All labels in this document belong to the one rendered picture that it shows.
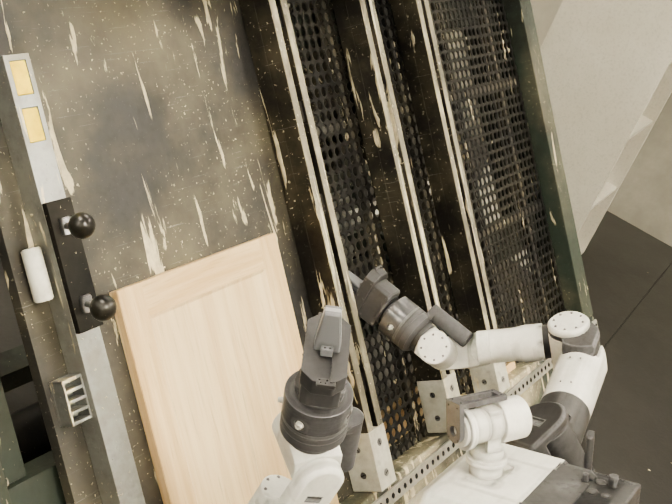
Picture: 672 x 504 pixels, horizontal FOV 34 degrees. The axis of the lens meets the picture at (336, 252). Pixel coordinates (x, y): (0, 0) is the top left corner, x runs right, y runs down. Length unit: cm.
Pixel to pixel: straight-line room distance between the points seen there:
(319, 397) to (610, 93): 417
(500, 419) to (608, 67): 384
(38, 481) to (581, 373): 93
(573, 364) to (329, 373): 77
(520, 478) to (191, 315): 62
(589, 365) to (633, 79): 344
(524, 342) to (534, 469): 44
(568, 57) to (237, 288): 362
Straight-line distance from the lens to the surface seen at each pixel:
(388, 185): 240
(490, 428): 163
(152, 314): 181
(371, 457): 221
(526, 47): 320
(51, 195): 167
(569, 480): 170
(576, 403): 192
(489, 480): 167
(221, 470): 193
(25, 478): 171
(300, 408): 136
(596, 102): 539
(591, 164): 545
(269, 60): 212
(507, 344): 211
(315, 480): 142
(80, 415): 171
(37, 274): 165
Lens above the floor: 229
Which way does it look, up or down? 27 degrees down
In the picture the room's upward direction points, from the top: 23 degrees clockwise
